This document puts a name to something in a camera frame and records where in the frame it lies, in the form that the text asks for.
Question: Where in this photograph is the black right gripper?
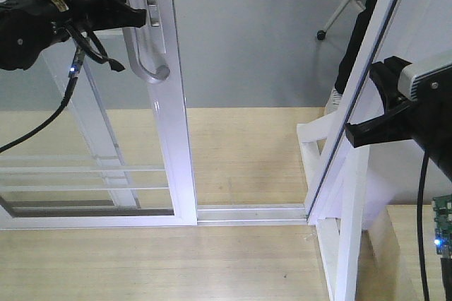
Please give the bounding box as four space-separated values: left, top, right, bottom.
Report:
345 57 451 177

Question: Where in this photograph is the grey door pull handle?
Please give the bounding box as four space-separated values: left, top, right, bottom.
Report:
123 0 170 84

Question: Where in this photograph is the white framed glass sliding door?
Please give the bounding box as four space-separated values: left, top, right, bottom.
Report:
1 0 197 230

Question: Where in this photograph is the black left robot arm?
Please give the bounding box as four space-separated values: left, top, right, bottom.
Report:
1 0 146 71

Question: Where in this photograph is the aluminium floor door track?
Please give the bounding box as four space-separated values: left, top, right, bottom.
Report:
197 203 307 226

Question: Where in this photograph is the green circuit board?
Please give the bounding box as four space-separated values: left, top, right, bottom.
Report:
432 194 451 259

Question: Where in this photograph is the light wooden block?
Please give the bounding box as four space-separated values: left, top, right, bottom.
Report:
369 205 446 300

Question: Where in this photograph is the seated person in black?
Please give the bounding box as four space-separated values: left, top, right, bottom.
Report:
324 0 377 114

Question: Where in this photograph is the black cable left side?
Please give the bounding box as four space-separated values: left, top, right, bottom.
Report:
0 25 126 155

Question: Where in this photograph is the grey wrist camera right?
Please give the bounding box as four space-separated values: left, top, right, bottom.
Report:
398 50 451 102

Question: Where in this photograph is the white door frame post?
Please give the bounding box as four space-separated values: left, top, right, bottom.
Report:
297 0 399 300

